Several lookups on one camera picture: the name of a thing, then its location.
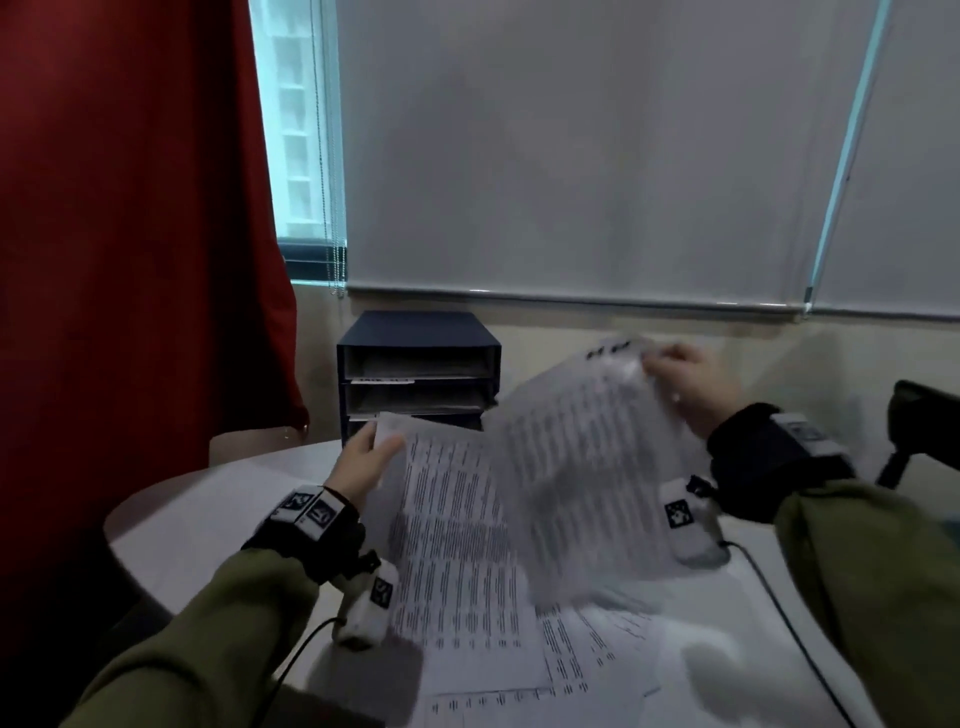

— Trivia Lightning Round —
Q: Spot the person's left forearm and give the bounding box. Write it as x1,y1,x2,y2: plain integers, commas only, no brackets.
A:
63,547,320,728

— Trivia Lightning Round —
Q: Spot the red curtain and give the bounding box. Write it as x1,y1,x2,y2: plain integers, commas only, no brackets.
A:
0,0,310,639

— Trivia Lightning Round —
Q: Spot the window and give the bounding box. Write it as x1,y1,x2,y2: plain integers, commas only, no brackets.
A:
248,0,348,283

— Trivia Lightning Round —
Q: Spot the black right wrist band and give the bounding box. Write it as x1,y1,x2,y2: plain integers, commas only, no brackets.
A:
706,403,856,524

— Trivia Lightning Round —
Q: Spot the black left wrist band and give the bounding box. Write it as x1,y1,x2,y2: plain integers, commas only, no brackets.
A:
241,485,369,586

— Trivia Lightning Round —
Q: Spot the beige chair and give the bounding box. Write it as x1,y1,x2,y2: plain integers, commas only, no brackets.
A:
208,425,310,466

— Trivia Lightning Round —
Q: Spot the narrow white roller blind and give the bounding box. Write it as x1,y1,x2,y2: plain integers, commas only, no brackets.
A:
809,0,960,320

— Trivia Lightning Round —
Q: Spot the person's right forearm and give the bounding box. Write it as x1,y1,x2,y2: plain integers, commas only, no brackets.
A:
776,479,960,728

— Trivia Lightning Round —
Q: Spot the person's right hand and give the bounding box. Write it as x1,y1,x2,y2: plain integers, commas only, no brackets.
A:
641,343,745,440

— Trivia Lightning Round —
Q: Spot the bead chain blind cord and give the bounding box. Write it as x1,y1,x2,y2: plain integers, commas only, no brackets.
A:
308,0,349,298

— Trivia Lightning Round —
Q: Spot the person's left hand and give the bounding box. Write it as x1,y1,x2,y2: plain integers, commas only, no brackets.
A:
323,421,406,511

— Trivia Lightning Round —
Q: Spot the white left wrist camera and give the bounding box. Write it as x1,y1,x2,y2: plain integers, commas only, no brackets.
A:
333,551,400,650

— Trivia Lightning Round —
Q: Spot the dark blue paper tray organizer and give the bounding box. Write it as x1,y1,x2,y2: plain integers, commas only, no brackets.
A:
335,311,502,444

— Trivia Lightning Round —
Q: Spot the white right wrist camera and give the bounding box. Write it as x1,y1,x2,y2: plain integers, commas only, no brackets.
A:
658,476,730,568

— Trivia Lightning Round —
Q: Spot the dark chair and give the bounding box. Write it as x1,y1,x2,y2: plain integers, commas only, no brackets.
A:
873,380,960,526

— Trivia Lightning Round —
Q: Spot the black wrist band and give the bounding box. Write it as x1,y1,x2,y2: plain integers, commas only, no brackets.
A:
241,485,369,586
706,403,856,524

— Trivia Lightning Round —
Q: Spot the black cable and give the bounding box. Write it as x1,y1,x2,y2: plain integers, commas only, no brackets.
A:
254,616,343,728
719,539,856,728

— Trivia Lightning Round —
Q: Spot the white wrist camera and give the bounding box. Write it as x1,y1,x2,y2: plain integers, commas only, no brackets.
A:
333,551,400,650
658,476,730,568

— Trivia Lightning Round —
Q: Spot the wide white roller blind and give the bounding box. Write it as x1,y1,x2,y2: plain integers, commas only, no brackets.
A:
333,0,879,316

